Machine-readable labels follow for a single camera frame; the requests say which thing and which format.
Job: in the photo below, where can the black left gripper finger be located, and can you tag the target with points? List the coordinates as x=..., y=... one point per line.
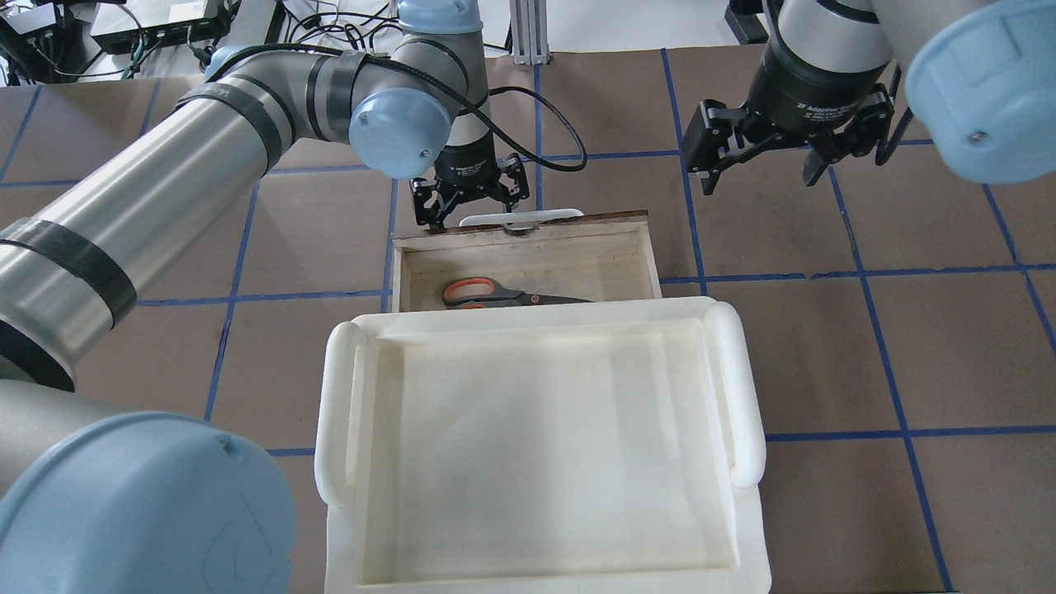
x=513, y=197
x=431, y=213

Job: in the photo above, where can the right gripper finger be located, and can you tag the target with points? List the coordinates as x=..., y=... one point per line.
x=817, y=162
x=709, y=173

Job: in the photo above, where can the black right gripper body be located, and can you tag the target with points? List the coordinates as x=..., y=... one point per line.
x=813, y=82

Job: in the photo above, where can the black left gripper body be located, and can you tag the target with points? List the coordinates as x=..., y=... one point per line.
x=467, y=162

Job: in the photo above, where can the wooden drawer with white handle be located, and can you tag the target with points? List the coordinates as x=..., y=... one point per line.
x=598, y=257

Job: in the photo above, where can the orange grey handled scissors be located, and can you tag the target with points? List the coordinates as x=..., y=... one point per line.
x=482, y=292

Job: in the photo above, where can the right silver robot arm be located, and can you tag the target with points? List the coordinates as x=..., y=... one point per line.
x=979, y=75

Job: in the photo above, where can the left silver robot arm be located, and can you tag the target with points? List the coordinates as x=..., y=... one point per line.
x=98, y=498

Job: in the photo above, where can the white plastic tray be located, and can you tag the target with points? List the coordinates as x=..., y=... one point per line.
x=612, y=447

